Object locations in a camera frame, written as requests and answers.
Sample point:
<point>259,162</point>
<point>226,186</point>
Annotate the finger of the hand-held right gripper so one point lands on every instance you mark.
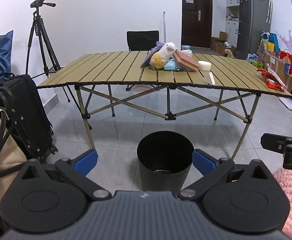
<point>273,142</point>

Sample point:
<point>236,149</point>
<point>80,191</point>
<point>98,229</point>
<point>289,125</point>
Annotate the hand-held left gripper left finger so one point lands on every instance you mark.
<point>87,161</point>

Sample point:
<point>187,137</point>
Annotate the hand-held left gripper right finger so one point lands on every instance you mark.
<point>203,161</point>

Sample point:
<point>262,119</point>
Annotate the black round trash bin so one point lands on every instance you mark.
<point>148,177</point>

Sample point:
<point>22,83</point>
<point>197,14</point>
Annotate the white round foam roll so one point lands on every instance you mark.
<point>204,65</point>

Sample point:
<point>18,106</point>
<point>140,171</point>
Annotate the pink and tan sponge block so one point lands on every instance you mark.
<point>185,61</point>

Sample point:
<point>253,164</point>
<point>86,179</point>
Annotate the clear plastic bag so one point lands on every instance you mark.
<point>188,53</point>

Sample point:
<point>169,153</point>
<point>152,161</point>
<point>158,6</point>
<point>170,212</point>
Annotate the white and yellow plush toy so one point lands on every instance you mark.
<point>165,51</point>

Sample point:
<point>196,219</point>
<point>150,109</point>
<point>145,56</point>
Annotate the flat floor scale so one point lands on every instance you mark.
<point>289,104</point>

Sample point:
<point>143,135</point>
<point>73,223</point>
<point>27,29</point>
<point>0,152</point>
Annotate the red snack packet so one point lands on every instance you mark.
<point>272,80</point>

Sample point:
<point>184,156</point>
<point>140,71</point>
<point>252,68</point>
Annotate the tall taped cardboard box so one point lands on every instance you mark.
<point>275,65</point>

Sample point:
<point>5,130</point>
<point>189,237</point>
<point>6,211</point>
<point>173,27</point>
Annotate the black suitcase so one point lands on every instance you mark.
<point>28,110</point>

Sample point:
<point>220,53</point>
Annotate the green packet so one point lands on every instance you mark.
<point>255,63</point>

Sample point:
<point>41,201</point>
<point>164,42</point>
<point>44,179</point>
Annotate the white paper card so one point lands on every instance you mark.
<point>209,78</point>

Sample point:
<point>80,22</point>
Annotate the tan slatted folding table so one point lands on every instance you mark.
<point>111,67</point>

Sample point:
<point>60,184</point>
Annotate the blue gift bag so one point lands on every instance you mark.
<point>274,38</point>

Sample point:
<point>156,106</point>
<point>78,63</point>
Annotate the light blue soft toy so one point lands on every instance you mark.
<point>172,65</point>

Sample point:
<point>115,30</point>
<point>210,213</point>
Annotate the large brown cardboard box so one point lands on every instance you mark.
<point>218,46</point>

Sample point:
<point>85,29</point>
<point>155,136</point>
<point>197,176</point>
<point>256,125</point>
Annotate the white base cabinet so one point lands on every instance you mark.
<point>232,33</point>

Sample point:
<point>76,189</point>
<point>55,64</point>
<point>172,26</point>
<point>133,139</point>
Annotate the small brown cardboard box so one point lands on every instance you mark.
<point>222,35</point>

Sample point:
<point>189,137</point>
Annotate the grey refrigerator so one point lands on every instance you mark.
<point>253,22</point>

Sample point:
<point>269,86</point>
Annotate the hanging plastic strip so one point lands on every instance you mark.
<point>269,8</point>

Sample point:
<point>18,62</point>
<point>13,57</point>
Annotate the black folding chair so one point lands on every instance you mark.
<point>142,40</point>

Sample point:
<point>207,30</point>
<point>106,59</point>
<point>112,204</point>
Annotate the dark brown door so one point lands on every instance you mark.
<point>195,25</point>

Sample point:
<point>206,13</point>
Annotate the blue fabric bag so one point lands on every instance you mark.
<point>1,52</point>

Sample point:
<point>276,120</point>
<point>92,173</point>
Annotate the white mop pole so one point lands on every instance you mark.
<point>164,27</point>

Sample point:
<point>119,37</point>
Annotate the black tripod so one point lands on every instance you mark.
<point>38,20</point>

